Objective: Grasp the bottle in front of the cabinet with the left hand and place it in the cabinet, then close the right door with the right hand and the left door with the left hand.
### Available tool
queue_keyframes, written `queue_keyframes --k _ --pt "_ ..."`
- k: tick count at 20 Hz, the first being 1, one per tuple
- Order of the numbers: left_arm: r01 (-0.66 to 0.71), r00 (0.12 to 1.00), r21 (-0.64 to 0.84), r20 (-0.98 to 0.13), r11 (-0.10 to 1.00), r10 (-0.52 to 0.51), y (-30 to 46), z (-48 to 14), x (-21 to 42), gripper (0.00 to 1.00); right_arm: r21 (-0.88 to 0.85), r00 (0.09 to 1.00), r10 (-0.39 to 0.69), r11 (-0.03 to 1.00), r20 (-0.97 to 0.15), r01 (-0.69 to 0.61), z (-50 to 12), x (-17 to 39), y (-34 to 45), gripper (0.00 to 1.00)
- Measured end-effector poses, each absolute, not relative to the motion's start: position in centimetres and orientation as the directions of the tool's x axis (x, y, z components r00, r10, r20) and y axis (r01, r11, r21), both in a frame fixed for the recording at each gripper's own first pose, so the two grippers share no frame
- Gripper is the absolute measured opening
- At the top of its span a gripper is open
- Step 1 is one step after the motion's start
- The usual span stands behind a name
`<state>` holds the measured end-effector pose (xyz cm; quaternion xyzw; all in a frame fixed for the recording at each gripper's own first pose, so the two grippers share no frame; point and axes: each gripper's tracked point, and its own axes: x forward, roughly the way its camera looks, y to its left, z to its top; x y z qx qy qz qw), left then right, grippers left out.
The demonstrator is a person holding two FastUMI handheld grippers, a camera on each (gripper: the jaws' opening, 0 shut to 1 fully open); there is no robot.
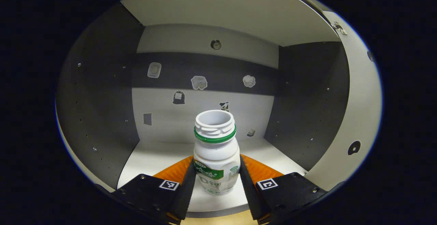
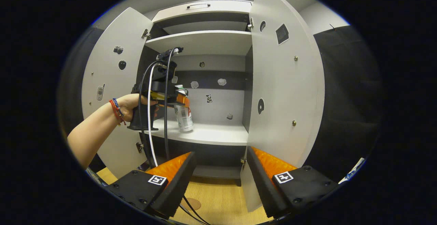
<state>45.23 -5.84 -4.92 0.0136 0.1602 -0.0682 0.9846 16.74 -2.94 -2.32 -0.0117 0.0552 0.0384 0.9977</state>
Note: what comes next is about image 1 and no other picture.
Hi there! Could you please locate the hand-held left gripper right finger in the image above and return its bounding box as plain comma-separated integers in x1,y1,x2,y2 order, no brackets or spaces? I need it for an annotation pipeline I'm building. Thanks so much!
239,154,328,225

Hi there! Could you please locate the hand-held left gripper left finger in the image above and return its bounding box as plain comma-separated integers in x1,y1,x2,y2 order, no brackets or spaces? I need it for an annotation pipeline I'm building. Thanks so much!
113,155,197,225

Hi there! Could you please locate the white plastic bottle green label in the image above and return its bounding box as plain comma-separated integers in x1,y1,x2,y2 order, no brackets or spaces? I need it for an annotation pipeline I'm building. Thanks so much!
193,110,241,196

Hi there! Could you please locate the white cabinet door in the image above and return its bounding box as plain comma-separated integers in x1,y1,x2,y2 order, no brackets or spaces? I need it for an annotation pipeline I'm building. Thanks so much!
306,12,383,191

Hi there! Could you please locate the white and grey cabinet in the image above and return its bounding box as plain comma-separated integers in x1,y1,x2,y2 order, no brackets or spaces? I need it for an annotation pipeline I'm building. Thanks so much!
55,0,350,219

